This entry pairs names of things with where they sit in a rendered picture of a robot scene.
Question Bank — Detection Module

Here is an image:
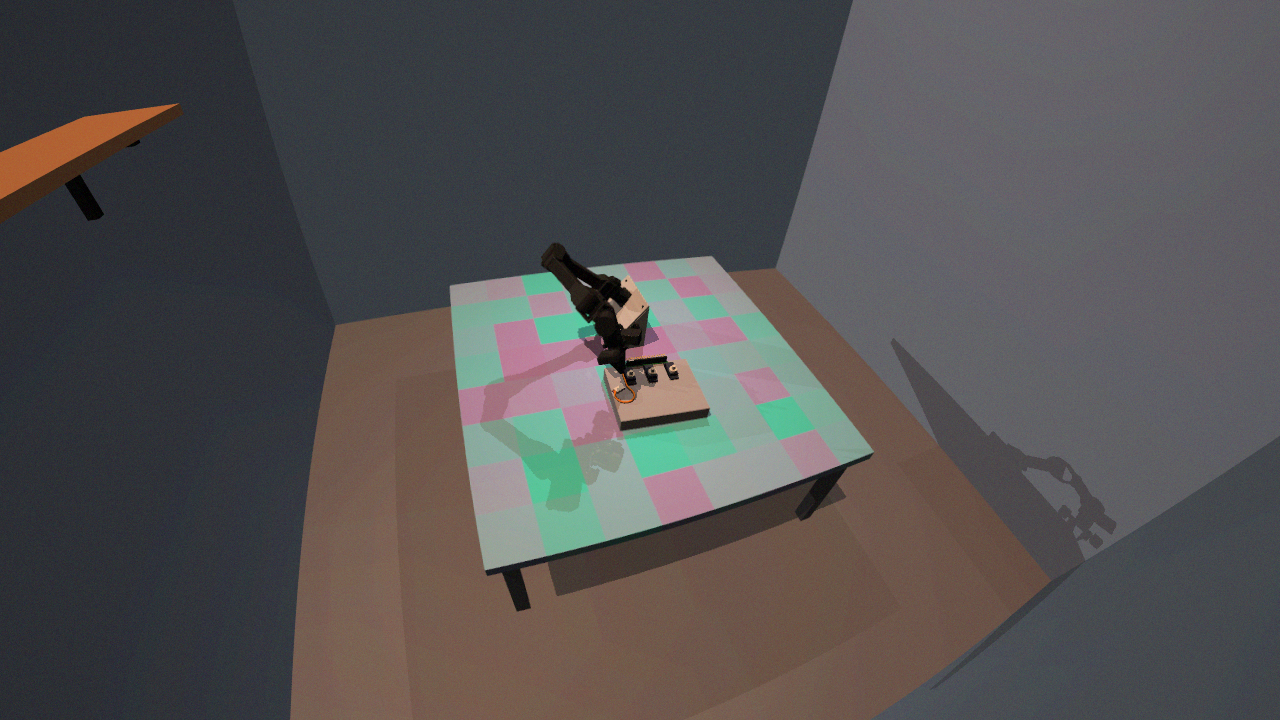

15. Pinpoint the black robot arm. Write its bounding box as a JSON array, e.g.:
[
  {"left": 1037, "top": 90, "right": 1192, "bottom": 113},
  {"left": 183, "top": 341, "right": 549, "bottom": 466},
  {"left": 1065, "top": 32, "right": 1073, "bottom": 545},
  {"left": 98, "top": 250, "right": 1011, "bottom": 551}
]
[{"left": 541, "top": 243, "right": 643, "bottom": 347}]

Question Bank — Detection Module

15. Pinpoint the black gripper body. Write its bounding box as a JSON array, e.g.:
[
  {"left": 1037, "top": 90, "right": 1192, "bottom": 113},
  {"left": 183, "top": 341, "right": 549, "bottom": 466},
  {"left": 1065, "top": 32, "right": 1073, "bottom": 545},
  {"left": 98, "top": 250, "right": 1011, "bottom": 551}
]
[{"left": 596, "top": 323, "right": 625, "bottom": 365}]

